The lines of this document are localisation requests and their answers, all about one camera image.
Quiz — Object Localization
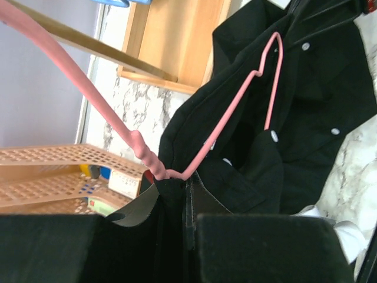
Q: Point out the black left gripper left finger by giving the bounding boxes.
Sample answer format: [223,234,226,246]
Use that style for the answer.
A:
[1,186,160,282]

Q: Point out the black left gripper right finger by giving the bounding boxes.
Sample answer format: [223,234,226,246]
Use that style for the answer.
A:
[184,175,353,282]

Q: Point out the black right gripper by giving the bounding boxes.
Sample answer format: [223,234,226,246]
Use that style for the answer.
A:
[284,0,376,22]

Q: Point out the black button shirt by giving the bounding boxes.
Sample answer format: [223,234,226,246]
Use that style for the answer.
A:
[155,1,376,282]

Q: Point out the pink wire hanger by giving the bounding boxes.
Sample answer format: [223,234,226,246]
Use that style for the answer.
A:
[1,1,283,180]

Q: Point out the white crumpled shirt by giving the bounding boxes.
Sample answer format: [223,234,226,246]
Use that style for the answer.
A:
[294,205,367,264]

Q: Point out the blue hanger bundle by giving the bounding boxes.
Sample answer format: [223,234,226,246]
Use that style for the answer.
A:
[93,0,152,8]

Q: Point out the boxes in organizer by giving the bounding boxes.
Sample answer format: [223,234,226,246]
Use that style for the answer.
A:
[78,162,145,216]

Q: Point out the peach file organizer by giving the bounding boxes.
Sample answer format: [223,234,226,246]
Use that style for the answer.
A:
[1,144,147,214]

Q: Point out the wooden clothes rack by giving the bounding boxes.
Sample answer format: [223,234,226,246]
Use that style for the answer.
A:
[10,1,231,95]

